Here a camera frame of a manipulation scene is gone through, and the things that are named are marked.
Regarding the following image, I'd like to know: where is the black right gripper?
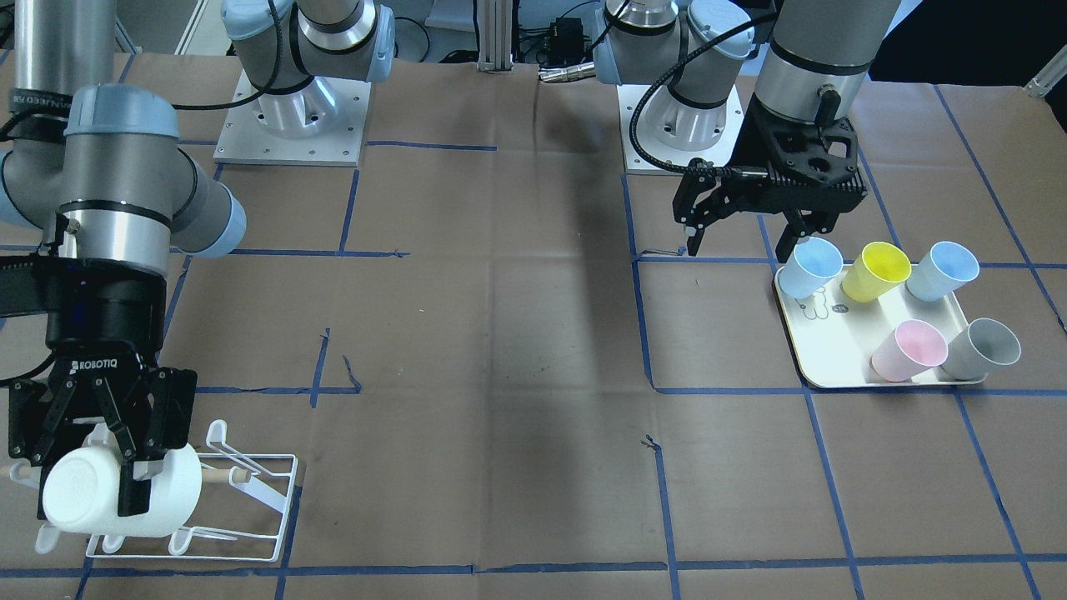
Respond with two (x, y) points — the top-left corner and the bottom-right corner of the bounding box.
(7, 258), (197, 518)

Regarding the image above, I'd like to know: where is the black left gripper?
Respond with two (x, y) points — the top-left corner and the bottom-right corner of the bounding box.
(672, 92), (867, 263)

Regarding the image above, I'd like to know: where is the white ikea cup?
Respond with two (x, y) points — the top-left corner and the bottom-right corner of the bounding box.
(39, 446), (203, 538)

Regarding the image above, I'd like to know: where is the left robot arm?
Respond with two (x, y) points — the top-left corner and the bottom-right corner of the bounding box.
(591, 1), (899, 262)

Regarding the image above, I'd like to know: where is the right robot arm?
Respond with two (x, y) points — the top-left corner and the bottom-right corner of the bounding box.
(3, 1), (246, 518)

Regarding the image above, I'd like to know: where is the light blue cup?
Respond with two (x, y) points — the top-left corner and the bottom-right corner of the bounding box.
(777, 237), (844, 299)
(904, 242), (980, 303)

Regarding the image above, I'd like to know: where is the yellow cup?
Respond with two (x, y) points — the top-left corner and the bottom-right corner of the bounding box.
(842, 242), (912, 303)

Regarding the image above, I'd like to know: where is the pink cup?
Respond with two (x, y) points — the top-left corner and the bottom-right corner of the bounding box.
(870, 319), (949, 381)

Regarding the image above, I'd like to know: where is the grey cup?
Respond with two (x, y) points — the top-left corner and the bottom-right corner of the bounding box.
(941, 317), (1021, 380)

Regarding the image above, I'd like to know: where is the cream plastic tray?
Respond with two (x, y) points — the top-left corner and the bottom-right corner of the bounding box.
(773, 266), (970, 388)

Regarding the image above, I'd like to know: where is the white wire cup rack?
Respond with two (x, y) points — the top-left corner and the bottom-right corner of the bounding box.
(5, 419), (298, 563)

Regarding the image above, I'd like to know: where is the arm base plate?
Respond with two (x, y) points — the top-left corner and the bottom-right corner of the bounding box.
(617, 85), (744, 175)
(213, 78), (371, 168)

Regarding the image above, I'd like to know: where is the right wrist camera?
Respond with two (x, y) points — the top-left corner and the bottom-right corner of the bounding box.
(1, 254), (48, 318)

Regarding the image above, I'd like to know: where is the aluminium frame post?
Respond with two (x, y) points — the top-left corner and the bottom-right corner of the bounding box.
(473, 0), (517, 73)

